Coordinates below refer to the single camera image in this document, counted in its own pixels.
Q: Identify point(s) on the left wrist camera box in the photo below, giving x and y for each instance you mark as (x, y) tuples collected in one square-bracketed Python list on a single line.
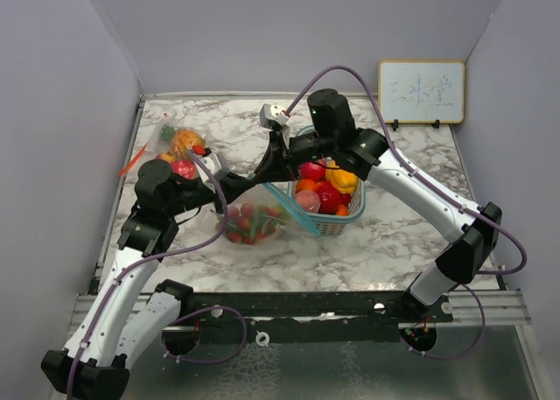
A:
[(211, 166)]

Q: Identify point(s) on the light blue plastic basket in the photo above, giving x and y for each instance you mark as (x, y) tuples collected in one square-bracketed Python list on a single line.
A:
[(351, 207)]

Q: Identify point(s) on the clear zip top bag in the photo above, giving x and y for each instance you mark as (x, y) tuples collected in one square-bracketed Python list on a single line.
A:
[(153, 146)]

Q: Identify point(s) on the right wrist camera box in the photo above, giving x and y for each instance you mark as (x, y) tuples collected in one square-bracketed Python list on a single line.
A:
[(273, 117)]

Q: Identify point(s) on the orange toy tangerine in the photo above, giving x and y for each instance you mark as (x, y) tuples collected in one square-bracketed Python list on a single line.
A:
[(306, 185)]

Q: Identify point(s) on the small whiteboard with stand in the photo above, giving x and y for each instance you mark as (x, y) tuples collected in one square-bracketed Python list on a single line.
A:
[(422, 91)]

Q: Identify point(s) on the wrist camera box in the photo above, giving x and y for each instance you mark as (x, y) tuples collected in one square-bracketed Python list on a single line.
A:
[(273, 117), (211, 166)]

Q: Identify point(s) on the orange toy pineapple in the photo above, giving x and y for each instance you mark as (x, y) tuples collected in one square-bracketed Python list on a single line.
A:
[(181, 140)]

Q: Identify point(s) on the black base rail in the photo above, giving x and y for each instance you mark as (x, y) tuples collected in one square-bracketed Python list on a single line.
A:
[(298, 317)]

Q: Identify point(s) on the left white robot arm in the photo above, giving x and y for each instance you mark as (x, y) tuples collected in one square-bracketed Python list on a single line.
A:
[(96, 361)]

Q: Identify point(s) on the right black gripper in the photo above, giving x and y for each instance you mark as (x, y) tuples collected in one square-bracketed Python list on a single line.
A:
[(277, 162)]

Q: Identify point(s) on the pink toy peach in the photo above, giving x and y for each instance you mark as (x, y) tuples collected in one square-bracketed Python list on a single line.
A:
[(308, 200)]

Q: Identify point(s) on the red toy strawberries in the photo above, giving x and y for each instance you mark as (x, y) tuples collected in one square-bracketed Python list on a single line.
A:
[(253, 223)]

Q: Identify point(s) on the yellow toy pepper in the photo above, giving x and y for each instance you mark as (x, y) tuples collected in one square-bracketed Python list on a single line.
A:
[(344, 182)]

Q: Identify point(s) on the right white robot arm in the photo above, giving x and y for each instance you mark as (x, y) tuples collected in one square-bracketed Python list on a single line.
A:
[(469, 229)]

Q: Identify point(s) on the blue plastic strip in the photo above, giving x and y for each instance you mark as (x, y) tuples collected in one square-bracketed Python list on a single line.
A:
[(299, 222)]

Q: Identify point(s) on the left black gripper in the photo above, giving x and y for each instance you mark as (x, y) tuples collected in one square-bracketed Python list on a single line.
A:
[(234, 185)]

